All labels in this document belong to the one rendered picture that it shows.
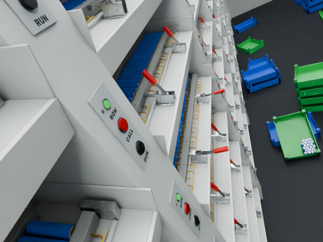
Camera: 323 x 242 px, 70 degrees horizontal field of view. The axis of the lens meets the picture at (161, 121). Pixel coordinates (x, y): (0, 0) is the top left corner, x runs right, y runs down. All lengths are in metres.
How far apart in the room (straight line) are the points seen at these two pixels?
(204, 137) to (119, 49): 0.40
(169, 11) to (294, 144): 1.27
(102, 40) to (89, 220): 0.24
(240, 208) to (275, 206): 0.63
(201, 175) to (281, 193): 1.09
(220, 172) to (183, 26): 0.53
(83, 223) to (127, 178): 0.08
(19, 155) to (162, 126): 0.30
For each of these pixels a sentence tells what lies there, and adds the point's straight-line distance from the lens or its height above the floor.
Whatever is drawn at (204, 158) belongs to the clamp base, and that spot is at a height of 0.95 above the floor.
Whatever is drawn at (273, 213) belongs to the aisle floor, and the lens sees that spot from 1.58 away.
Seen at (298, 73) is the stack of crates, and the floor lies 0.25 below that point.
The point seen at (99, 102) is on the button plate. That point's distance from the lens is 0.27.
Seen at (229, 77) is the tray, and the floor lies 0.54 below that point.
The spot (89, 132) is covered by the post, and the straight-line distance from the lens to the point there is 0.25.
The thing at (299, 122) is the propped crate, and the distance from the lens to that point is 1.86.
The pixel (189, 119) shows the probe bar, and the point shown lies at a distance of 0.71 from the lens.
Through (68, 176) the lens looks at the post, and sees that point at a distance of 0.33.
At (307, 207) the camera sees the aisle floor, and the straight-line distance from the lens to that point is 1.59.
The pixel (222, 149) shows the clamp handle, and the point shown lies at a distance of 0.59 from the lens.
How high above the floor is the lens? 1.38
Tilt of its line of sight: 31 degrees down
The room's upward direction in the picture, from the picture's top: 32 degrees counter-clockwise
